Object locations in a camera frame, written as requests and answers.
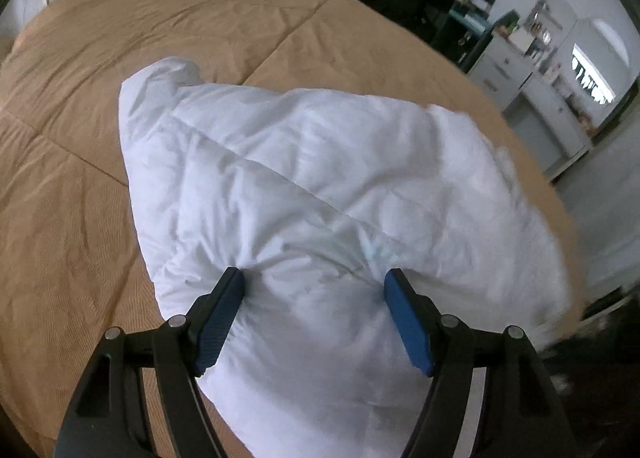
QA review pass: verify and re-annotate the arched vanity mirror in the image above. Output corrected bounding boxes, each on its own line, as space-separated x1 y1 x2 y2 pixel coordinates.
552 18 632 129

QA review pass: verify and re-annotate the white quilted puffer jacket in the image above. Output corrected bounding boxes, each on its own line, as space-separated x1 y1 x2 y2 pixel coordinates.
118 57 572 457

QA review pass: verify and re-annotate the black storage shelf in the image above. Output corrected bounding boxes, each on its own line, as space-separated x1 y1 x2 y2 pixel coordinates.
427 0 520 72

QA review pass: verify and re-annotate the tan bed comforter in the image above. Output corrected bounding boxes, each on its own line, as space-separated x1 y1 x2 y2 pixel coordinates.
0 0 589 458

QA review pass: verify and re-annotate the white drawer cabinet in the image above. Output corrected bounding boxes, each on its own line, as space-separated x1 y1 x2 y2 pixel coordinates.
468 36 592 181

